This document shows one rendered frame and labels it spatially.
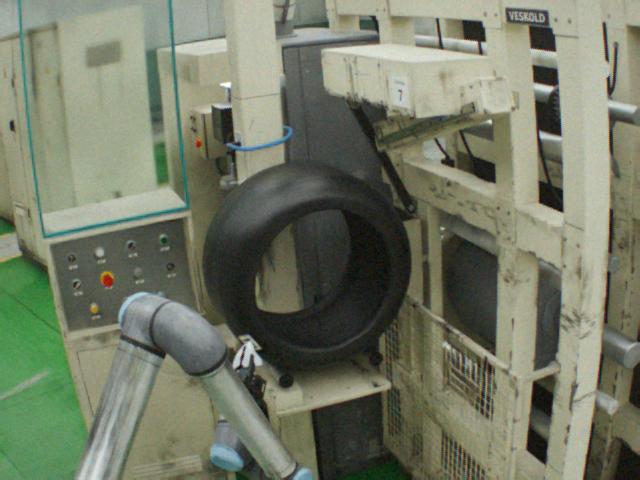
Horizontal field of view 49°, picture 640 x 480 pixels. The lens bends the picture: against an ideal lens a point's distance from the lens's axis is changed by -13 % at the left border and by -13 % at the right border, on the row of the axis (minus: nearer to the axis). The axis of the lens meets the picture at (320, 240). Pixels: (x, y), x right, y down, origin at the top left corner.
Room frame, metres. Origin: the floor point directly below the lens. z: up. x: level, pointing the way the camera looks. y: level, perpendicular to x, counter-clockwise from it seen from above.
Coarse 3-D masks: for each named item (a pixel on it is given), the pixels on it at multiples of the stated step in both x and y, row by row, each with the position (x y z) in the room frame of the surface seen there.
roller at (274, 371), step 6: (264, 360) 2.14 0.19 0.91; (270, 366) 2.09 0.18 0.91; (276, 366) 2.08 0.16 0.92; (270, 372) 2.08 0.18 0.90; (276, 372) 2.05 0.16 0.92; (282, 372) 2.03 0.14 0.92; (288, 372) 2.04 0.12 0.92; (276, 378) 2.03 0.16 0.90; (282, 378) 2.01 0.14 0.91; (288, 378) 2.02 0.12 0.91; (282, 384) 2.01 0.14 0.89; (288, 384) 2.02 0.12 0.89
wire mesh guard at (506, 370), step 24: (432, 312) 2.19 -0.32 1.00; (384, 336) 2.51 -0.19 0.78; (432, 336) 2.17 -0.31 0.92; (456, 336) 2.02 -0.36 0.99; (384, 360) 2.53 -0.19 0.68; (432, 360) 2.17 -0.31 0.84; (456, 360) 2.03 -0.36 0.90; (432, 384) 2.17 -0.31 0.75; (480, 384) 1.89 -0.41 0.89; (384, 408) 2.53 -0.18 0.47; (408, 408) 2.34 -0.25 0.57; (432, 408) 2.18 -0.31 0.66; (384, 432) 2.53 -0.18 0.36; (408, 432) 2.34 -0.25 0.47; (480, 432) 1.88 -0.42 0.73; (408, 456) 2.34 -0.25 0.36
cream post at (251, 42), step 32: (224, 0) 2.48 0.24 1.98; (256, 0) 2.41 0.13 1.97; (256, 32) 2.40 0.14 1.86; (256, 64) 2.40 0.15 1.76; (256, 96) 2.40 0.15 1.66; (256, 128) 2.40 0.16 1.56; (256, 160) 2.39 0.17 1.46; (288, 256) 2.42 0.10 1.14; (256, 288) 2.43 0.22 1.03; (288, 288) 2.41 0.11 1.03; (288, 416) 2.40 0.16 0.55; (288, 448) 2.39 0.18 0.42
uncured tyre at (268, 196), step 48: (240, 192) 2.17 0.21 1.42; (288, 192) 2.05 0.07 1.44; (336, 192) 2.08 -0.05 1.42; (240, 240) 2.00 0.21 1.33; (384, 240) 2.12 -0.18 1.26; (240, 288) 1.98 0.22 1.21; (336, 288) 2.37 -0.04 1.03; (384, 288) 2.28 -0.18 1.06; (288, 336) 2.28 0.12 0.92; (336, 336) 2.25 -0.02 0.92
